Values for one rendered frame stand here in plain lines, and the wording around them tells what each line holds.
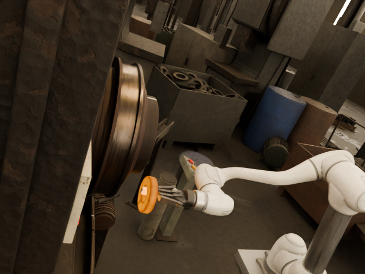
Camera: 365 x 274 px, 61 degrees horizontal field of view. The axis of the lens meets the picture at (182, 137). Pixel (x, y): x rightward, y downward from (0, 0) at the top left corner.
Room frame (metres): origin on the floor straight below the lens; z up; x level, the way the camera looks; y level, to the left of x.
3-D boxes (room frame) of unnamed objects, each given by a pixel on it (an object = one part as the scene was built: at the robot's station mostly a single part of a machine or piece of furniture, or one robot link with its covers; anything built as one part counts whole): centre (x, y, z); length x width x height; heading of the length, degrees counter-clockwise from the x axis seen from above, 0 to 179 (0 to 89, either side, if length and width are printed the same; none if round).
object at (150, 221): (1.78, -0.02, 0.26); 0.12 x 0.12 x 0.52
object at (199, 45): (5.45, 0.27, 0.55); 1.10 x 0.53 x 1.10; 45
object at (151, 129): (1.00, 0.15, 1.11); 0.28 x 0.06 x 0.28; 25
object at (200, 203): (1.19, -0.17, 0.83); 0.09 x 0.06 x 0.09; 25
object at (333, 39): (5.91, -1.94, 1.00); 0.80 x 0.63 x 2.00; 30
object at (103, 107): (0.93, 0.31, 1.11); 0.47 x 0.10 x 0.47; 25
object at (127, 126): (0.96, 0.24, 1.11); 0.47 x 0.06 x 0.47; 25
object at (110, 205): (1.32, 0.25, 0.27); 0.22 x 0.13 x 0.53; 25
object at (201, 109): (3.72, 0.08, 0.39); 1.03 x 0.83 x 0.77; 130
